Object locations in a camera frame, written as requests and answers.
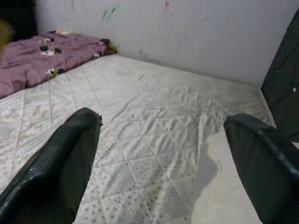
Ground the white quilted mattress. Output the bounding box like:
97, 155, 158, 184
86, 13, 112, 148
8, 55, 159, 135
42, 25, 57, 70
0, 54, 278, 224

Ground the dark tufted headboard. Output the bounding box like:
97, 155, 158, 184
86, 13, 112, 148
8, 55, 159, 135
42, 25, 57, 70
261, 9, 299, 142

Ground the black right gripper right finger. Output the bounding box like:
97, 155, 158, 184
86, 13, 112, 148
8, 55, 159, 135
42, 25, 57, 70
223, 113, 299, 224

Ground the dark bedside cabinet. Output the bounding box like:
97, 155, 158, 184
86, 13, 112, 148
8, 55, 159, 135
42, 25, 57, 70
0, 0, 39, 46

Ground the purple cartoon print blanket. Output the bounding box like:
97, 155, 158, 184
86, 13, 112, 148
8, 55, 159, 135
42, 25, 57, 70
0, 29, 119, 99

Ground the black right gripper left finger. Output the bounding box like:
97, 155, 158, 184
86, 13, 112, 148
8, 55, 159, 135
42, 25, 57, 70
0, 107, 104, 224

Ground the white pillow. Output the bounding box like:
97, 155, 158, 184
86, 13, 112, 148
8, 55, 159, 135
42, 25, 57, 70
193, 133, 299, 224

